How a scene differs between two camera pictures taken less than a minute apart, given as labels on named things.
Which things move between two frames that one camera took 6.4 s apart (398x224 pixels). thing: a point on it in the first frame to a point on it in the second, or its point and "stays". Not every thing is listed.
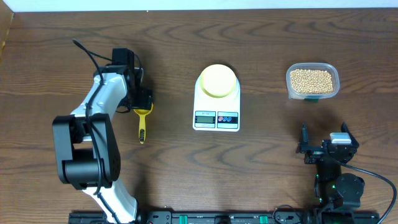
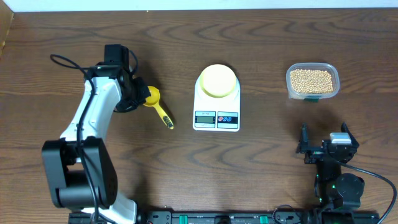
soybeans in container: x=311 y=81 stays
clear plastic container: x=311 y=81 stays
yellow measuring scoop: x=142 y=114 to x=152 y=100
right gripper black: x=302 y=146 stays
